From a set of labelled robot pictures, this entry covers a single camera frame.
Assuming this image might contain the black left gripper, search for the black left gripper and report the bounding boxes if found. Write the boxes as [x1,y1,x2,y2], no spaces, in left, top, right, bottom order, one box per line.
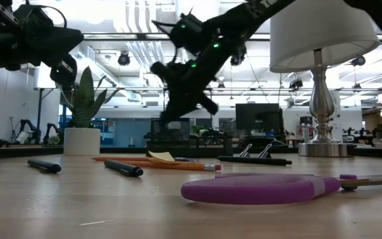
[0,2,84,88]

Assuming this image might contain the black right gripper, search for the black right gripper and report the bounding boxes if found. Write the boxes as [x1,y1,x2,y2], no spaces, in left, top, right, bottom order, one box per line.
[151,60,220,125]

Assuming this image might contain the black mesh desk organizer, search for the black mesh desk organizer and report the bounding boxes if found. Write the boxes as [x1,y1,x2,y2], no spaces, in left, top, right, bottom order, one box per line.
[146,118,233,158]

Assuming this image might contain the yellow sticky note pad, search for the yellow sticky note pad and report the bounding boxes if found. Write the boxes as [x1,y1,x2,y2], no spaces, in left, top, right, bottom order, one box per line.
[145,150,179,164]

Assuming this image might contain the orange pencil red eraser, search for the orange pencil red eraser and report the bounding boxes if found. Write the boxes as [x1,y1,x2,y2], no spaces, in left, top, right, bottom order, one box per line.
[120,160,222,173]

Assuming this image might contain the black binder clip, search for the black binder clip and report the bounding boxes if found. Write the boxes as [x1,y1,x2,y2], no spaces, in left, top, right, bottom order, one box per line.
[238,143,254,158]
[256,143,274,159]

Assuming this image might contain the black pen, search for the black pen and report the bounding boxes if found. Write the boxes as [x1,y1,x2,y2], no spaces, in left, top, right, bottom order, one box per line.
[216,155,293,167]
[103,159,145,178]
[27,159,62,174]

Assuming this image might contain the purple handled scissors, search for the purple handled scissors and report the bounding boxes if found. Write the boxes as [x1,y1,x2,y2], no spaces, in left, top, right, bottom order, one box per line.
[180,171,382,205]

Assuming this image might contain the black ceiling spotlight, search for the black ceiling spotlight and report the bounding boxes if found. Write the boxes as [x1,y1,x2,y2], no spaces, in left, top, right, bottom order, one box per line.
[117,51,131,67]
[229,52,247,67]
[350,55,367,68]
[288,77,304,90]

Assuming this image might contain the large black monitor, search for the large black monitor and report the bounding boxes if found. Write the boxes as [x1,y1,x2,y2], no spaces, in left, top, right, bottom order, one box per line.
[235,102,285,139]

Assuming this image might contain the snake plant in white pot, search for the snake plant in white pot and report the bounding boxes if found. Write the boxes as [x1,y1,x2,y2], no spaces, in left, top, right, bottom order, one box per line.
[58,66,121,156]

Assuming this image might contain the clear bottle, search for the clear bottle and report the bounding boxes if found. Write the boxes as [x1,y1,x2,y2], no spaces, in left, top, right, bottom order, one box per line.
[301,123,310,144]

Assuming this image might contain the white shade silver table lamp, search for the white shade silver table lamp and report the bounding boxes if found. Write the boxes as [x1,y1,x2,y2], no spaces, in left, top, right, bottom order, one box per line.
[269,0,381,158]

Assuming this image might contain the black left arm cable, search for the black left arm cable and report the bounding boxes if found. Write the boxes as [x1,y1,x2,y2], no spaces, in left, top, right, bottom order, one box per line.
[28,3,68,29]

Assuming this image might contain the black table back rail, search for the black table back rail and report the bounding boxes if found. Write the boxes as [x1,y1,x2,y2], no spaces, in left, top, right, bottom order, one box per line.
[0,144,382,160]

